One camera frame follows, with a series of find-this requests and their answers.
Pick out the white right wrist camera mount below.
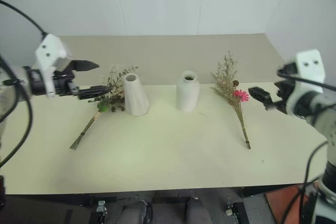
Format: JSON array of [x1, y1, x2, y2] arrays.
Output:
[[286, 49, 326, 116]]

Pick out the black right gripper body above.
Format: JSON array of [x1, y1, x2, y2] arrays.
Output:
[[271, 77, 297, 116]]

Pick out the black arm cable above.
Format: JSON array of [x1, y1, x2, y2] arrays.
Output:
[[0, 0, 48, 168], [277, 62, 336, 224]]

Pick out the metal table clamp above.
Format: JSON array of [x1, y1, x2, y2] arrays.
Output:
[[225, 202, 237, 217], [96, 200, 108, 215]]

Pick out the white conical vase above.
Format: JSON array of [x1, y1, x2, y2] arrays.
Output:
[[122, 73, 150, 116]]

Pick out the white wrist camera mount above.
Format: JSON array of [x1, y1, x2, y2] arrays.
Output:
[[35, 34, 75, 99], [286, 49, 326, 116]]

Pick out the white bottle-shaped vase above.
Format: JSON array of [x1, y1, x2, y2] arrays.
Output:
[[175, 70, 201, 112]]

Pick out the dark grey rounded shape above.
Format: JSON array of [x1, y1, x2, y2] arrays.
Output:
[[122, 199, 153, 224], [185, 197, 211, 224]]

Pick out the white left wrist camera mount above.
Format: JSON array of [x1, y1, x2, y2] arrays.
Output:
[[35, 34, 75, 99]]

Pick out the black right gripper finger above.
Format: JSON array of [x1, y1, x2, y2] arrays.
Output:
[[274, 81, 287, 97], [247, 86, 274, 111]]

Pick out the red floor mat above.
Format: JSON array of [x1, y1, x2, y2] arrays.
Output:
[[264, 184, 320, 224]]

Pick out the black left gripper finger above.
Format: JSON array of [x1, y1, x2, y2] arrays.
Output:
[[78, 85, 110, 101], [75, 59, 101, 72]]

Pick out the green leafy flower bouquet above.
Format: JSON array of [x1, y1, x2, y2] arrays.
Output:
[[69, 63, 139, 151]]

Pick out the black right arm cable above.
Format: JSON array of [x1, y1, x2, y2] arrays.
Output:
[[277, 62, 336, 224]]

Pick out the dried bouquet with pink flower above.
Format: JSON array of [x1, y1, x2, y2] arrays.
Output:
[[209, 50, 252, 150]]

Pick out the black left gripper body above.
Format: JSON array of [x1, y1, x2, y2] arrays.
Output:
[[54, 58, 80, 98]]

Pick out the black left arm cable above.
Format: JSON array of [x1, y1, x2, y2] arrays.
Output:
[[0, 0, 48, 168]]

